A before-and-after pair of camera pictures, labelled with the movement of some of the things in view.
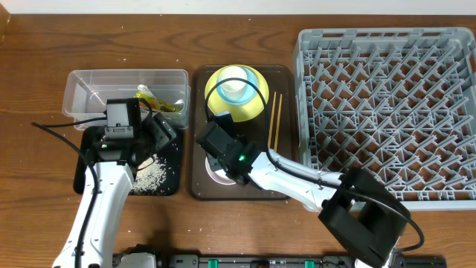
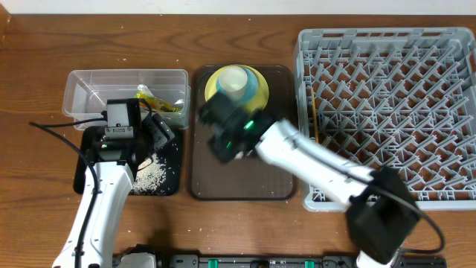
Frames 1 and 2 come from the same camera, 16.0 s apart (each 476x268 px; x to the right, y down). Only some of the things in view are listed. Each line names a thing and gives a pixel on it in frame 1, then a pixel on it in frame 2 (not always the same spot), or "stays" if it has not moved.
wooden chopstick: x=278 y=119 -> x=314 y=115
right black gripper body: x=218 y=164 -> x=222 y=146
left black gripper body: x=154 y=136 stays
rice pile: x=150 y=176 stays
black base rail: x=293 y=261 stays
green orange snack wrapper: x=144 y=93 stays
